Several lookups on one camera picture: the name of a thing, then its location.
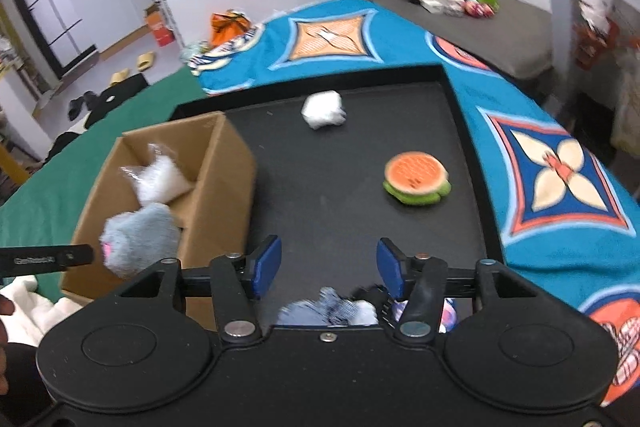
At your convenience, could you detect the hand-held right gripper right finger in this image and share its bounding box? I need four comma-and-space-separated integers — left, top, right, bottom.
376, 237, 543, 342

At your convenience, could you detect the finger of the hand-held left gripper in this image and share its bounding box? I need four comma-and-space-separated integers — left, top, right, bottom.
0, 244, 96, 279

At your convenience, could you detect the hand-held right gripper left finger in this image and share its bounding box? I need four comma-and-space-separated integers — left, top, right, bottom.
114, 234, 282, 342

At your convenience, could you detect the brown cardboard box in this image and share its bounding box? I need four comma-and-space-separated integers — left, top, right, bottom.
60, 111, 257, 328

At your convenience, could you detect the grey plush toy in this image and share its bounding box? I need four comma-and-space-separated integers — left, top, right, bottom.
99, 203, 183, 279

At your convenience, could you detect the black tray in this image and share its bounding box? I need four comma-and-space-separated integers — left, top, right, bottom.
170, 66, 503, 343

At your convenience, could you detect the white soft ball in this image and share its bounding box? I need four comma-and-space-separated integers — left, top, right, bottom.
301, 90, 347, 131

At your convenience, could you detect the pink white soft item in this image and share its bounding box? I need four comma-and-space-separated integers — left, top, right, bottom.
395, 297, 458, 333

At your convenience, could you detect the white fluffy cloth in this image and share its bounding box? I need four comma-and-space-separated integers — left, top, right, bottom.
0, 276, 93, 348

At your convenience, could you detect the blue white striped sock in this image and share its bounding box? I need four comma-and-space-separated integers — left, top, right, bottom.
277, 287, 378, 327

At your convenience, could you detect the watermelon burger plush toy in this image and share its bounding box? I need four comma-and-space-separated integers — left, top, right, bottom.
383, 151, 452, 206

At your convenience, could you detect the green cloth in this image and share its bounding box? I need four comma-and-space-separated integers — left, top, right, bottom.
0, 69, 208, 303

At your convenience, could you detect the yellow wooden bar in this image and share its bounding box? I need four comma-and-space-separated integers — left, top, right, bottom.
0, 142, 31, 182

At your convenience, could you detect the white stuffing plastic bag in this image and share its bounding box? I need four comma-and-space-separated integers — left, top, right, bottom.
120, 144, 196, 204

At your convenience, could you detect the black and white cloth item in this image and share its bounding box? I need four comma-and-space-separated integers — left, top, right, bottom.
67, 76, 151, 130

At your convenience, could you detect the clear plastic bag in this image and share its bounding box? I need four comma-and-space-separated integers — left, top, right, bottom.
181, 41, 211, 62

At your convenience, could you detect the blue printed blanket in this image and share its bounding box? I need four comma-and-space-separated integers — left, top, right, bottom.
190, 0, 640, 408

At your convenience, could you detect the orange bag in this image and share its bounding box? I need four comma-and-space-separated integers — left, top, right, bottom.
209, 9, 251, 48

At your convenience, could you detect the orange box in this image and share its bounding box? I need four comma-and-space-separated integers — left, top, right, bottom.
145, 4, 176, 48

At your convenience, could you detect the grey bench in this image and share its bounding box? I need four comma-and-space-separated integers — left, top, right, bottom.
372, 0, 556, 80

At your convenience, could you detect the small pink doll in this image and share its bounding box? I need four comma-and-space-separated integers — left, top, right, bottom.
462, 0, 493, 18

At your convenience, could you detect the grey shelf frame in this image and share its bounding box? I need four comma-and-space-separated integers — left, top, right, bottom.
544, 0, 640, 118

